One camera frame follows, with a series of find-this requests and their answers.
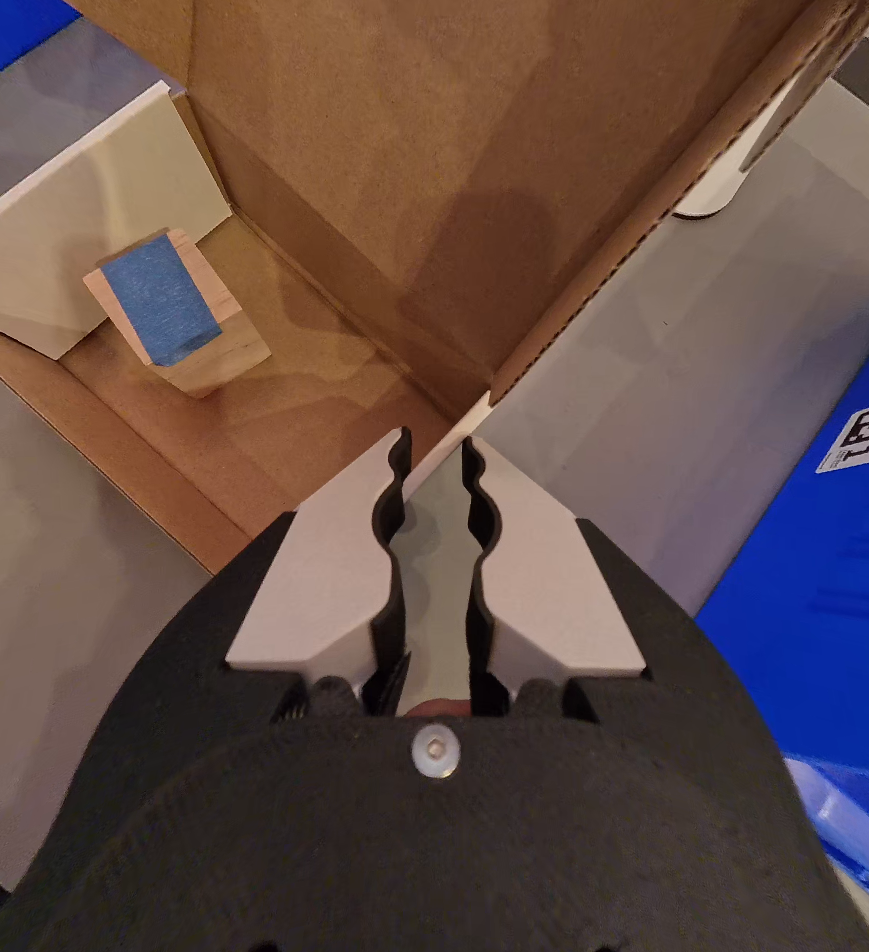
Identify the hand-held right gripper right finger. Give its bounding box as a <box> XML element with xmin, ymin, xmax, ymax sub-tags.
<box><xmin>461</xmin><ymin>436</ymin><xmax>647</xmax><ymax>706</ymax></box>

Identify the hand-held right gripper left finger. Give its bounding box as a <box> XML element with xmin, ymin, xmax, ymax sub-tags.
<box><xmin>225</xmin><ymin>427</ymin><xmax>414</xmax><ymax>711</ymax></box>

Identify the blue taped wooden cube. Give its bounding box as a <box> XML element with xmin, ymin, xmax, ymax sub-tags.
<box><xmin>83</xmin><ymin>227</ymin><xmax>273</xmax><ymax>400</ymax></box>

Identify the white cardboard box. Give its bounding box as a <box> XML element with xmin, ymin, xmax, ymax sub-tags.
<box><xmin>0</xmin><ymin>0</ymin><xmax>869</xmax><ymax>708</ymax></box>

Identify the blue plastic bin with tag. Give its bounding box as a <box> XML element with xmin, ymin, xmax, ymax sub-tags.
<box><xmin>695</xmin><ymin>297</ymin><xmax>869</xmax><ymax>908</ymax></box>

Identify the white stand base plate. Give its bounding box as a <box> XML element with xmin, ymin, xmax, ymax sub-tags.
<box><xmin>672</xmin><ymin>70</ymin><xmax>825</xmax><ymax>220</ymax></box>

